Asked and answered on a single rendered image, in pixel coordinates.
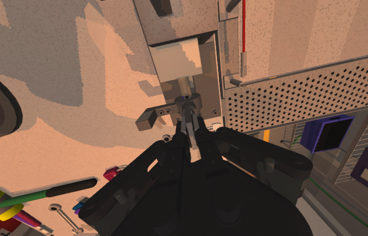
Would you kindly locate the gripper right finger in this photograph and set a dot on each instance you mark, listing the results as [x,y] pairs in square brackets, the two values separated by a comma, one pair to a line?
[262,151]

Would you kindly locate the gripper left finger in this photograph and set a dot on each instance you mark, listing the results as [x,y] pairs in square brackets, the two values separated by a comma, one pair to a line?
[138,162]

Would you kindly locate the grey stop collar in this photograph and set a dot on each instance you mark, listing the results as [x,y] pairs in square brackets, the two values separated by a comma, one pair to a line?
[196,99]

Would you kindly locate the grey lock pin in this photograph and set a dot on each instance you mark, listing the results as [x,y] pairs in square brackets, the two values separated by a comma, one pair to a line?
[243,63]

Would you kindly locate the pale grey idler block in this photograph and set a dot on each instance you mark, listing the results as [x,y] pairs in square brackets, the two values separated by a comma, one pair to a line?
[171,58]

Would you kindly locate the yellow small tag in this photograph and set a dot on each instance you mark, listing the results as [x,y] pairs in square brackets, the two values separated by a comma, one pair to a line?
[266,135]

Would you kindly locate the magenta small clip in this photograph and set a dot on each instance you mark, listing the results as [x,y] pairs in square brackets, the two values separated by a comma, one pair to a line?
[110,173]

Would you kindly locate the silver small nut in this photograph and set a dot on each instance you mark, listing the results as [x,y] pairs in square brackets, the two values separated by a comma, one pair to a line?
[166,138]

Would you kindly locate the grey perforated guard panel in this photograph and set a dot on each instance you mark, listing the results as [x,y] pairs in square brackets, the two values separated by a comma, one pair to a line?
[301,97]

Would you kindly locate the purple open bin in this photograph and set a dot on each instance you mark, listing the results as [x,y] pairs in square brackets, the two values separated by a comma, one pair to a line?
[328,135]

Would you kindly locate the blue purple small piece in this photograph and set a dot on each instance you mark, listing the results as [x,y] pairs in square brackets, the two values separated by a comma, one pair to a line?
[78,208]

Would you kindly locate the tan threaded rod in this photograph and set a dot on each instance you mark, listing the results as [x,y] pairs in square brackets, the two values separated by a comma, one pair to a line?
[185,85]

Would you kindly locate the silver spanner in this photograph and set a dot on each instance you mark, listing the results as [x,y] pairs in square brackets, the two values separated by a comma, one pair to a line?
[65,219]

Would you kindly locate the dark square bar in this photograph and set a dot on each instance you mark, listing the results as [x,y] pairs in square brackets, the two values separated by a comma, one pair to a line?
[161,7]

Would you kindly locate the grey angle bracket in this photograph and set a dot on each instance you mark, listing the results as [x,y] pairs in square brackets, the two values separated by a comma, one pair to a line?
[158,115]

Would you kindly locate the grey round rail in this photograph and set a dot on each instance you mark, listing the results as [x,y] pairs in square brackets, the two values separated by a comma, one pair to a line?
[301,71]

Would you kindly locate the grey take-up frame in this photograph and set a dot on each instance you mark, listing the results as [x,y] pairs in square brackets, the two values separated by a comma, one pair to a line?
[177,22]

